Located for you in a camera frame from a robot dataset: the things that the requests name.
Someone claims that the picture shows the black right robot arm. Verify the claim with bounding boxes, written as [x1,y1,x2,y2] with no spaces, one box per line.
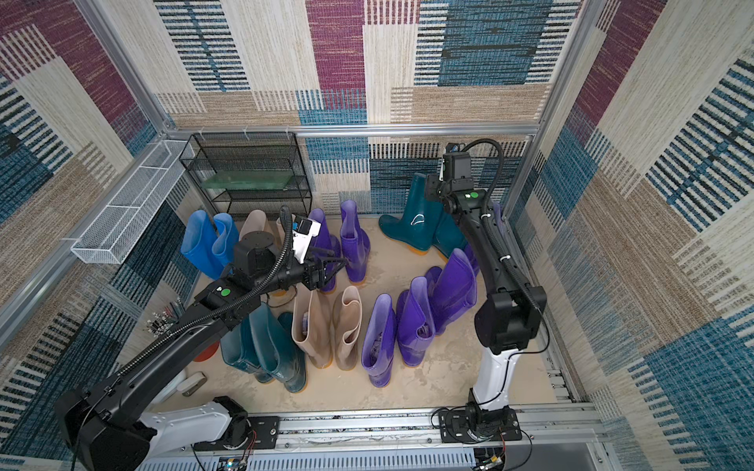
[425,139,547,413]

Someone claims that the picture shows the beige rain boot wall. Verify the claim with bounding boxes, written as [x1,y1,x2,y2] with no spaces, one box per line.
[334,286,363,371]

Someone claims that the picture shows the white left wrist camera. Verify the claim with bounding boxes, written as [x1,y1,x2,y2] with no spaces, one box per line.
[293,216,321,264]

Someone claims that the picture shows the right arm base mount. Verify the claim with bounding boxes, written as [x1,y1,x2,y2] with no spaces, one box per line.
[430,349,523,445]

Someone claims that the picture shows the black wire mesh shelf rack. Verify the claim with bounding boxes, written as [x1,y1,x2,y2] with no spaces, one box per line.
[180,131,313,221]

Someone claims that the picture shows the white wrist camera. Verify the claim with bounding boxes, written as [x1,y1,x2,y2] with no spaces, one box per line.
[293,216,321,264]
[440,142,471,182]

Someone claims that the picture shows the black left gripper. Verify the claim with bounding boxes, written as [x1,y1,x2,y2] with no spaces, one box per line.
[253,246,348,299]

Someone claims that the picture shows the green tray on rack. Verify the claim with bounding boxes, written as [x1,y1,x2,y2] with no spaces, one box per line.
[201,171,295,190]

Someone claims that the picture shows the white stapler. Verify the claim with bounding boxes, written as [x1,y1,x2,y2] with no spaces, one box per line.
[176,372,207,396]

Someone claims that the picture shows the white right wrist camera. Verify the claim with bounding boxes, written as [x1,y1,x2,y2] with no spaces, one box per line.
[440,142,471,182]

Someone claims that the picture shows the beige rain boot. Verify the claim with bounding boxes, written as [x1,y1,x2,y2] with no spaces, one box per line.
[240,210,277,241]
[292,284,333,369]
[276,218,286,243]

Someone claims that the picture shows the red pen holder cup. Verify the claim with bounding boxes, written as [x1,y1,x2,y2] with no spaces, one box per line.
[194,341,220,363]

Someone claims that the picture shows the white wire mesh basket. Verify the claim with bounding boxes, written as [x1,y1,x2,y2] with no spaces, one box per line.
[71,139,186,265]

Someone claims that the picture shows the white round clock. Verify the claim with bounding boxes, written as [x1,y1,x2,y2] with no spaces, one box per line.
[151,370,188,404]

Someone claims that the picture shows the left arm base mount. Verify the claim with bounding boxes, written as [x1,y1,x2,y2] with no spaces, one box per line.
[139,396,281,457]

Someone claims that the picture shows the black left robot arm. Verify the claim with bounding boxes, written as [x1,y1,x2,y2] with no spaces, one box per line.
[54,206,348,470]

